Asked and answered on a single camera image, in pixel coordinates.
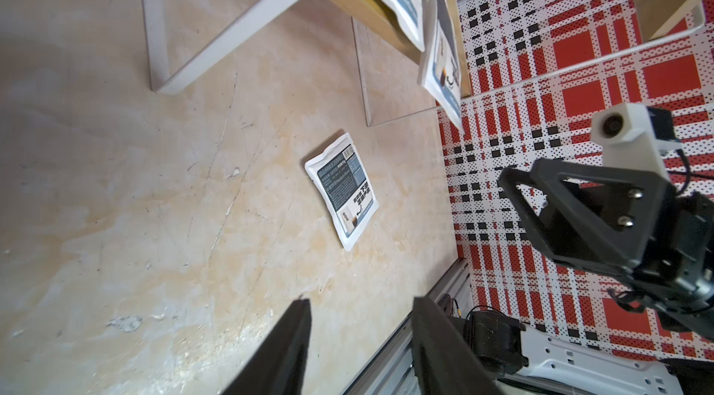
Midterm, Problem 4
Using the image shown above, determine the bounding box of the yellow two-tier shelf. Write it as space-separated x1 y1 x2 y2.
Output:
136 0 475 128

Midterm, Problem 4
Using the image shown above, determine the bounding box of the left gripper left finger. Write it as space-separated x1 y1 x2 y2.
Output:
221 298 312 394

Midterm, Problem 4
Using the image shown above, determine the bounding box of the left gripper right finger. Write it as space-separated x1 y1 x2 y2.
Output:
411 296 501 394

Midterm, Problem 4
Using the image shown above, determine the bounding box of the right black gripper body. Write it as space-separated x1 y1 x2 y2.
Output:
613 192 713 339

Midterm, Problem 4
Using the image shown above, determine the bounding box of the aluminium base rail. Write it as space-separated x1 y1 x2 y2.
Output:
343 258 473 394

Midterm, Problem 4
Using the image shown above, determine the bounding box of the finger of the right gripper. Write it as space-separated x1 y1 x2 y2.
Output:
498 159 676 282

